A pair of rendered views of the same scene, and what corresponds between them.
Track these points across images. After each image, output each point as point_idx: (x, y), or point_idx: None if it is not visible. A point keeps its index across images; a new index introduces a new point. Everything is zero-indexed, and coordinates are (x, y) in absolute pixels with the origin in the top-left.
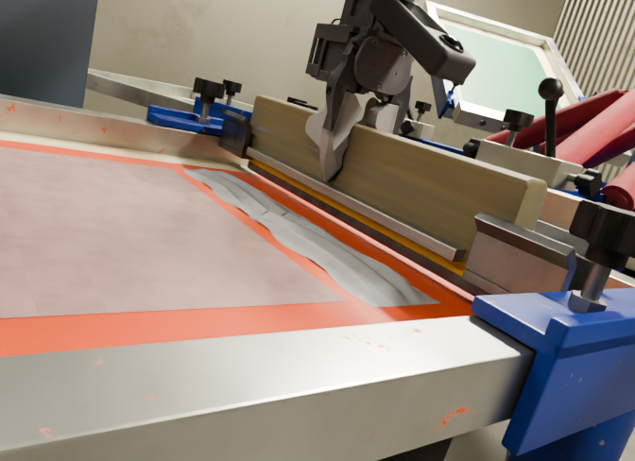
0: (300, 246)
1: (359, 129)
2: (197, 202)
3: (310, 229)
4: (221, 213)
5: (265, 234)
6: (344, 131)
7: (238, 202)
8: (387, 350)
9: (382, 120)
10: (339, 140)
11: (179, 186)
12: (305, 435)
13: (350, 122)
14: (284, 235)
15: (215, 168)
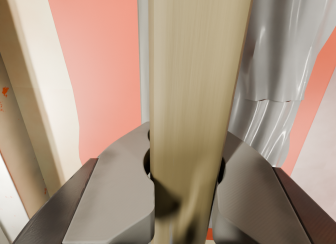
0: None
1: (221, 157)
2: (329, 136)
3: (263, 54)
4: (331, 106)
5: (334, 44)
6: (240, 165)
7: (285, 136)
8: None
9: (133, 194)
10: (241, 153)
11: (308, 179)
12: None
13: (238, 181)
14: (322, 31)
15: (207, 239)
